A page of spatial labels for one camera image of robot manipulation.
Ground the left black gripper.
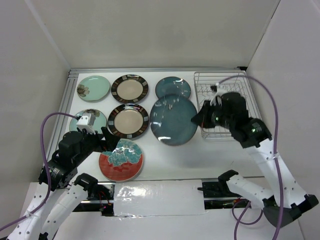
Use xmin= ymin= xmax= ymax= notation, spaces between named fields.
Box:
xmin=74 ymin=126 xmax=121 ymax=165

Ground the red teal plate front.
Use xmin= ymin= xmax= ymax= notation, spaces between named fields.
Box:
xmin=98 ymin=139 xmax=144 ymax=182

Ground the dark teal plate front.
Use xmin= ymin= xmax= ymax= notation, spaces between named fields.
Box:
xmin=149 ymin=94 xmax=198 ymax=146

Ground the dark teal plate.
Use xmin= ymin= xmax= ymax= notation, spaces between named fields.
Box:
xmin=155 ymin=76 xmax=192 ymax=99
xmin=149 ymin=94 xmax=198 ymax=146

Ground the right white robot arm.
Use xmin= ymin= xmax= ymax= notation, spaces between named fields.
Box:
xmin=191 ymin=92 xmax=319 ymax=227

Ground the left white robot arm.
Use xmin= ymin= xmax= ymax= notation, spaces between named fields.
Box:
xmin=7 ymin=127 xmax=120 ymax=240

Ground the mint floral plate front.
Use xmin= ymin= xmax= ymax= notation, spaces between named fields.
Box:
xmin=69 ymin=108 xmax=107 ymax=134

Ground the mint floral plate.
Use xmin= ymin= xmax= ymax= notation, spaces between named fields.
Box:
xmin=69 ymin=108 xmax=107 ymax=134
xmin=76 ymin=75 xmax=111 ymax=102

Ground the black rim beige plate front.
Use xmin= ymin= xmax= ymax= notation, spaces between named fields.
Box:
xmin=107 ymin=103 xmax=149 ymax=139

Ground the black rim beige plate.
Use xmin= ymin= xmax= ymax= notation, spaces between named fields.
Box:
xmin=107 ymin=103 xmax=149 ymax=139
xmin=111 ymin=74 xmax=149 ymax=104

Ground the dark teal plate back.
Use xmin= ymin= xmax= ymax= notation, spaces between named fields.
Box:
xmin=155 ymin=76 xmax=192 ymax=99

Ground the mint floral plate back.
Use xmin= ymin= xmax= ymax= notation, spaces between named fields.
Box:
xmin=76 ymin=75 xmax=111 ymax=102

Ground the black rim beige plate back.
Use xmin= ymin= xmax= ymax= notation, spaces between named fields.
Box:
xmin=111 ymin=74 xmax=149 ymax=104

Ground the white tape sheet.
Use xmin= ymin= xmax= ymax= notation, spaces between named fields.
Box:
xmin=113 ymin=180 xmax=205 ymax=217

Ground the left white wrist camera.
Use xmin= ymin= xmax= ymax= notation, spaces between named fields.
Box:
xmin=76 ymin=113 xmax=96 ymax=134

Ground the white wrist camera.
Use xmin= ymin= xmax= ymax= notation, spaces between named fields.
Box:
xmin=76 ymin=113 xmax=96 ymax=134
xmin=210 ymin=82 xmax=228 ymax=106

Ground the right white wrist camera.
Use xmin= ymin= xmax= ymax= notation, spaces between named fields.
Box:
xmin=210 ymin=82 xmax=228 ymax=106

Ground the metal wire dish rack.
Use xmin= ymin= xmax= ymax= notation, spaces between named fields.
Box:
xmin=194 ymin=70 xmax=271 ymax=148

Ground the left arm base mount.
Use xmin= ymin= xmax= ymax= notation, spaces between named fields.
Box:
xmin=73 ymin=182 xmax=115 ymax=217

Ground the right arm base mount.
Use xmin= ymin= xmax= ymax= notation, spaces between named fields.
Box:
xmin=197 ymin=181 xmax=248 ymax=210

